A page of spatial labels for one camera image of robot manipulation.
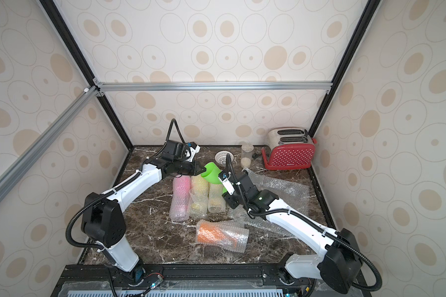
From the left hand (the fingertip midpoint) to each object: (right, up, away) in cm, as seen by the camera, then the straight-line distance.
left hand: (210, 167), depth 83 cm
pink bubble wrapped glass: (-14, -16, +3) cm, 22 cm away
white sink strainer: (+4, +6, +29) cm, 30 cm away
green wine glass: (+1, -3, -4) cm, 5 cm away
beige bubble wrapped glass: (+3, -21, +9) cm, 23 cm away
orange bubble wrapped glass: (+6, -28, -6) cm, 29 cm away
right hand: (+12, -9, -3) cm, 15 cm away
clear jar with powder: (+18, +9, +17) cm, 26 cm away
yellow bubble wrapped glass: (-6, -13, +6) cm, 16 cm away
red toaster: (+40, +10, +13) cm, 43 cm away
